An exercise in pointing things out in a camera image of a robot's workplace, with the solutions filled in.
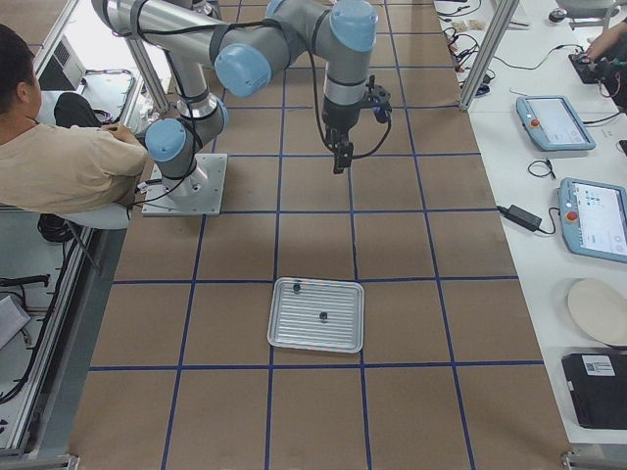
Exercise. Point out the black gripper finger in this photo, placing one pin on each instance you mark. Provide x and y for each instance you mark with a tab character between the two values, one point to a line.
339	144

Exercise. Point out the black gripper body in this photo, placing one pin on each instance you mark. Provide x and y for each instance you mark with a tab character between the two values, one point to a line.
341	114

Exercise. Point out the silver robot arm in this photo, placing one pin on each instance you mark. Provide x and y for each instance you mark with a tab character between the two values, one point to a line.
245	58

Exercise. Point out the silver metal tray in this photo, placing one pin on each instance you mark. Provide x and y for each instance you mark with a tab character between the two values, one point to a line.
294	322

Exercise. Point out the upper blue teach pendant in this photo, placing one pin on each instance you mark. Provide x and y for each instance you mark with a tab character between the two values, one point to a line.
552	124

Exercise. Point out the blue teach pendant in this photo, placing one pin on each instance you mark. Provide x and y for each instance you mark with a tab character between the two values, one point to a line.
593	218
552	124

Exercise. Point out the black power adapter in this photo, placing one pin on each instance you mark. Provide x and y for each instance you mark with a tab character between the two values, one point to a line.
521	217

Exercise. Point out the lower blue teach pendant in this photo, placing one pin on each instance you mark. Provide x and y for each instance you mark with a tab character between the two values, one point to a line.
593	218

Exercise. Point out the person in beige shirt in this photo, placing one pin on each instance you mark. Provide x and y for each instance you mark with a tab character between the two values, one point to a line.
75	164

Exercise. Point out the cream round plate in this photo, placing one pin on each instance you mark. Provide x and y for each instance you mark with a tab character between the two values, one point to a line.
599	310

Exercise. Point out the black laptop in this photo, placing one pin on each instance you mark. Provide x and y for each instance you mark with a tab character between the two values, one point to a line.
597	386

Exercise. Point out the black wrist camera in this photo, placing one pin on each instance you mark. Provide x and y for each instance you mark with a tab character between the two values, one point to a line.
378	99

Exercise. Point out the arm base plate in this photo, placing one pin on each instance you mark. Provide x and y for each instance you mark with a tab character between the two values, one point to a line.
199	193

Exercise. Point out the aluminium frame post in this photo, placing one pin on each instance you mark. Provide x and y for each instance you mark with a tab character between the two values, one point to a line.
488	47

